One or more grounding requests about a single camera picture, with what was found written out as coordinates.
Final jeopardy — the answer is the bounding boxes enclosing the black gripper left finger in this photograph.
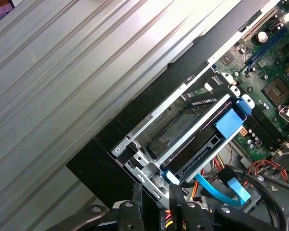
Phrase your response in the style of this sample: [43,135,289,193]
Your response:
[46,184,145,231]

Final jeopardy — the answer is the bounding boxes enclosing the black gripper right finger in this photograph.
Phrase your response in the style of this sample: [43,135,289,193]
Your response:
[170,184,288,231]

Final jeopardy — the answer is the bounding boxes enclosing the blue SATA wire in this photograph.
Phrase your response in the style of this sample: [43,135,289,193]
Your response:
[194,168,252,207]

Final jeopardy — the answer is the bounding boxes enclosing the red yellow power wire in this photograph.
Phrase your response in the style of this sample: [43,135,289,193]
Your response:
[156,154,224,231]

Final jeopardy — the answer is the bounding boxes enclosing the hard disk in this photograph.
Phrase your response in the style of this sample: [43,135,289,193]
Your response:
[156,94,256,186]

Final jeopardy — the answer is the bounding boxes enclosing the silver disk bay cage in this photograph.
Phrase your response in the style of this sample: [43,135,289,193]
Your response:
[110,69,256,203]

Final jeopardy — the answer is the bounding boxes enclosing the open black PC case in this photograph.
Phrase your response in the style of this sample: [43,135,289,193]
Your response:
[66,0,289,231]

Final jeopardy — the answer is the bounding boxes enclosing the black RAM slot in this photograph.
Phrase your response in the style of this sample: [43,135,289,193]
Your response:
[244,115,278,154]
[248,112,282,152]
[255,105,289,147]
[251,108,286,149]

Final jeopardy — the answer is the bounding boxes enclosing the green motherboard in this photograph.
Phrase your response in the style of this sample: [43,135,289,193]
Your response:
[210,0,289,161]

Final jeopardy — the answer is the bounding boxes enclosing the metal socket cover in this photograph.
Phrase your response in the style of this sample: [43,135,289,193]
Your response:
[276,95,289,132]

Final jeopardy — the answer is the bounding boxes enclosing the CPU socket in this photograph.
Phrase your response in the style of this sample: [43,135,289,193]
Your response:
[261,77,289,109]

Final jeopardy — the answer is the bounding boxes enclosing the blue expansion slot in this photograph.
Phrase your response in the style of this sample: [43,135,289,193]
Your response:
[247,26,288,72]

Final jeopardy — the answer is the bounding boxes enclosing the beige expansion slot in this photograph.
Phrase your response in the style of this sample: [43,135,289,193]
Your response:
[241,6,279,41]

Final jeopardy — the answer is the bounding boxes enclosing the black cable bundle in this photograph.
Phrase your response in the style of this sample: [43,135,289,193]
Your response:
[240,172,289,231]

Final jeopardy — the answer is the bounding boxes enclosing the orange wire bundle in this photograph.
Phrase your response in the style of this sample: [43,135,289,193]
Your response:
[247,157,289,187]

